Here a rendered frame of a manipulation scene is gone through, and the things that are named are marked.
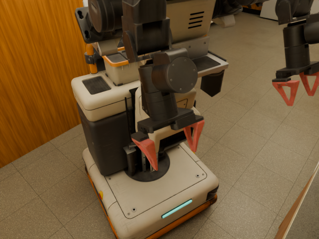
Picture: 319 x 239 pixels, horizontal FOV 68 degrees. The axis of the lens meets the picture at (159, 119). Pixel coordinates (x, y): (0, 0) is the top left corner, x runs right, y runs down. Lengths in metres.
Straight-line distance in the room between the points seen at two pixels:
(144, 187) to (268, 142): 1.20
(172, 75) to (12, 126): 1.68
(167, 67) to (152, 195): 1.01
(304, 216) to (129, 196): 0.92
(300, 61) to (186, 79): 0.42
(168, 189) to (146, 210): 0.16
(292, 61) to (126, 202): 0.97
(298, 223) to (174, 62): 0.38
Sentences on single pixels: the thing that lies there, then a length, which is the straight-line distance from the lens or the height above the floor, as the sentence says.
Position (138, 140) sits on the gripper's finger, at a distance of 0.45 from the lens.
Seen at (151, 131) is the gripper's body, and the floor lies 1.08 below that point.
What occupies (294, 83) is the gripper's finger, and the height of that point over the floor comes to 1.06.
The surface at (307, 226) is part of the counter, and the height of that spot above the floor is 0.94.
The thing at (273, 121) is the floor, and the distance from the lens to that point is 2.39.
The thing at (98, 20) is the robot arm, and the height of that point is 1.23.
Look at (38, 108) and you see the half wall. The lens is 1.98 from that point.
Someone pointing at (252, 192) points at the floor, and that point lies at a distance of 1.76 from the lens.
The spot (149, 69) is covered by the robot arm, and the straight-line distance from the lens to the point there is 0.44.
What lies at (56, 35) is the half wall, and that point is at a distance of 1.87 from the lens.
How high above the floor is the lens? 1.37
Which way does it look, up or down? 39 degrees down
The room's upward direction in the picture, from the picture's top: straight up
